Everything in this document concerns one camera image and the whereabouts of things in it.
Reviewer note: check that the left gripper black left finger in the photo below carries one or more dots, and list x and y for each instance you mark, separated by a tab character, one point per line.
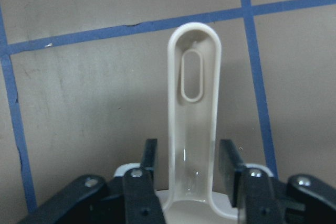
141	204

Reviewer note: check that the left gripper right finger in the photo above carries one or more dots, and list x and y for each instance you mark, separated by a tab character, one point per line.
249	189

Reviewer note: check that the beige plastic dustpan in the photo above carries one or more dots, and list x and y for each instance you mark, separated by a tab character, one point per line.
193	71

